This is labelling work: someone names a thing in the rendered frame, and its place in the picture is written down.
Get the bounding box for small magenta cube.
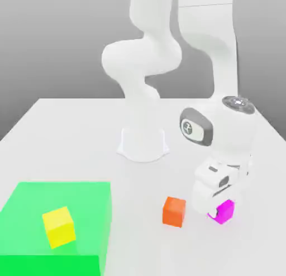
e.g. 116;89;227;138
207;199;236;225

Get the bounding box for small orange cube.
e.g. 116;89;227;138
162;196;187;229

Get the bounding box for large green box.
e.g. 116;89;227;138
0;181;112;276

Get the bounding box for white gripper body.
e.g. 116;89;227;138
191;179;242;215

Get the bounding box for small yellow cube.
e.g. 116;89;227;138
42;206;77;250

